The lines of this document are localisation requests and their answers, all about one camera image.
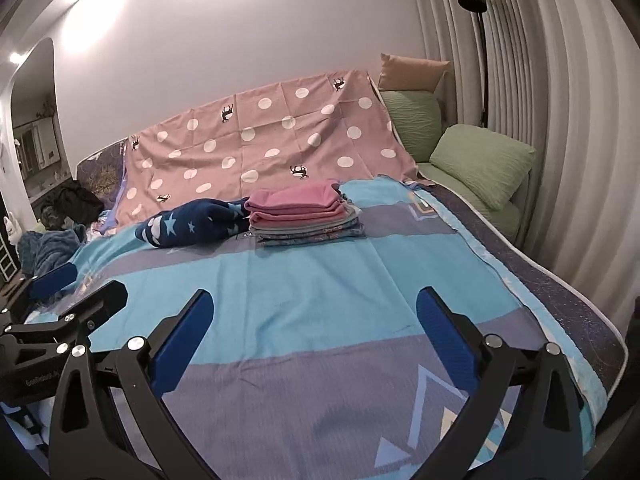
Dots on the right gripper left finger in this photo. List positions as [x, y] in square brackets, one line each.
[87, 439]

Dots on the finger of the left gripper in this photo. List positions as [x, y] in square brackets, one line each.
[43, 287]
[94, 310]

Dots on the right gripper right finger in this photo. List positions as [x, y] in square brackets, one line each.
[521, 419]

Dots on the pink small garment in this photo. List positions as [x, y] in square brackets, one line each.
[305, 197]

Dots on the black clothing pile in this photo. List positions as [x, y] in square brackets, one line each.
[70, 201]

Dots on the stack of folded clothes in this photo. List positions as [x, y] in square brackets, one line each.
[346, 224]

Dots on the dark blue fuzzy blanket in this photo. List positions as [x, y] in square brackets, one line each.
[41, 253]

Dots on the white shelf rack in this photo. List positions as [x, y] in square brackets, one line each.
[9, 264]

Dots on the navy star print garment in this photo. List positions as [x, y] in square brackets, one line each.
[199, 222]

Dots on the dark patterned headboard pillow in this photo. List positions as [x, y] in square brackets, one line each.
[102, 172]

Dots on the blue grey patterned bedsheet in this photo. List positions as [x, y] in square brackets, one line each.
[316, 365]

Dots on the pink polka dot cloth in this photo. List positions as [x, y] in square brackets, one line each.
[330, 126]

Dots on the green pillow front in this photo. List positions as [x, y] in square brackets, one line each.
[490, 164]

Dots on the green pillow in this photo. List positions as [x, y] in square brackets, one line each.
[417, 118]
[490, 164]

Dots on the green pillow back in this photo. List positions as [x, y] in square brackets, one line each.
[417, 118]

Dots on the tan pillow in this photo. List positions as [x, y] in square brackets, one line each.
[399, 73]

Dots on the white curtain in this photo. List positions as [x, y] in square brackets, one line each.
[563, 77]

